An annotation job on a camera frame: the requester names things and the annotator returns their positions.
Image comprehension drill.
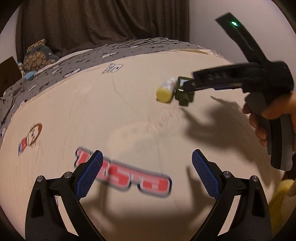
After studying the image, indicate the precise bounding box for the person's right hand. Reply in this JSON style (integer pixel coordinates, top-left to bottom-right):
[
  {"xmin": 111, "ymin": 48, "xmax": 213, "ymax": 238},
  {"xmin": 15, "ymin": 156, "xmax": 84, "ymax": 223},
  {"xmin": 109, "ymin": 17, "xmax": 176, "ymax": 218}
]
[{"xmin": 242, "ymin": 92, "xmax": 296, "ymax": 147}]

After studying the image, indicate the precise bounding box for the yellow fluffy garment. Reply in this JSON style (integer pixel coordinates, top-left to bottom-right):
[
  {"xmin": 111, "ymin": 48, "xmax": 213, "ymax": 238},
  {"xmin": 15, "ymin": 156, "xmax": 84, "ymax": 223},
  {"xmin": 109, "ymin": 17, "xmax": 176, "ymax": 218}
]
[{"xmin": 268, "ymin": 179, "xmax": 295, "ymax": 236}]

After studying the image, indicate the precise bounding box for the dark green box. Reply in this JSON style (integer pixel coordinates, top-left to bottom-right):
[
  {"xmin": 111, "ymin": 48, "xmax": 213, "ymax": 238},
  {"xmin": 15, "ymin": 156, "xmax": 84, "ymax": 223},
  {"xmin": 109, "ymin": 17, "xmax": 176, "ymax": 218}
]
[{"xmin": 175, "ymin": 76, "xmax": 195, "ymax": 106}]

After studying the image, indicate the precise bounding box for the dark wooden headboard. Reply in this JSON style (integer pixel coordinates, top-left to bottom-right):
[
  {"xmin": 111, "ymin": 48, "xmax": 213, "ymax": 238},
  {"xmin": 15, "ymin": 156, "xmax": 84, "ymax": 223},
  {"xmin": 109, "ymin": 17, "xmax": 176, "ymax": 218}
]
[{"xmin": 0, "ymin": 57, "xmax": 22, "ymax": 96}]

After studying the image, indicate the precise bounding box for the cream printed duvet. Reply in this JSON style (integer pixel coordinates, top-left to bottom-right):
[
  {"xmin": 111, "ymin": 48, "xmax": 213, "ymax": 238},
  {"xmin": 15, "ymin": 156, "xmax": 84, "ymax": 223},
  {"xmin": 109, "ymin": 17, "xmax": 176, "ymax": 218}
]
[{"xmin": 1, "ymin": 50, "xmax": 283, "ymax": 240}]

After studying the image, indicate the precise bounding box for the light blue small item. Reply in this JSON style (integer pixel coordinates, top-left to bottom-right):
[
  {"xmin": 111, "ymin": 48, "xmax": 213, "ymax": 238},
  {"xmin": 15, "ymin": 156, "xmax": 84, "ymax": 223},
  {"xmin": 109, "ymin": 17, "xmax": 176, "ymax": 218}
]
[{"xmin": 23, "ymin": 71, "xmax": 37, "ymax": 81}]

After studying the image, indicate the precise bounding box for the brown patterned plush toy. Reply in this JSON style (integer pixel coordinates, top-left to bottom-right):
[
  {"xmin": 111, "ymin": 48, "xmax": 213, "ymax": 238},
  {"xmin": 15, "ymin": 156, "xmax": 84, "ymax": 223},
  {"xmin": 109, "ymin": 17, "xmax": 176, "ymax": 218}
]
[{"xmin": 18, "ymin": 39, "xmax": 59, "ymax": 74}]

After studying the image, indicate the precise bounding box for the brown curtain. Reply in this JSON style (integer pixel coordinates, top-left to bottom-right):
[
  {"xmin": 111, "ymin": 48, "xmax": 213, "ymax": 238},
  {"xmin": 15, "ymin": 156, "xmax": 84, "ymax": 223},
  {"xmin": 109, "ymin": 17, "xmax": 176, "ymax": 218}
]
[{"xmin": 16, "ymin": 0, "xmax": 190, "ymax": 60}]

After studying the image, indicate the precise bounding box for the grey patterned bed sheet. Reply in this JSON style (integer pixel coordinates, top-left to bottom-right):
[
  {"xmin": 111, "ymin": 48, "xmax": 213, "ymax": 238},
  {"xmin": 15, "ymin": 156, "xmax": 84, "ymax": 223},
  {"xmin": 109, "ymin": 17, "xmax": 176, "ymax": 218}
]
[{"xmin": 1, "ymin": 37, "xmax": 230, "ymax": 137}]

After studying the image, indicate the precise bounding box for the white yellow capped tube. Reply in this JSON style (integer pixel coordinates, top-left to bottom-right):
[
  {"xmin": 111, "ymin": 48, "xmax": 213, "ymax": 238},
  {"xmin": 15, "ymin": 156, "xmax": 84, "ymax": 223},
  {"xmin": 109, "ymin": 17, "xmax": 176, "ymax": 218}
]
[{"xmin": 156, "ymin": 77, "xmax": 177, "ymax": 103}]

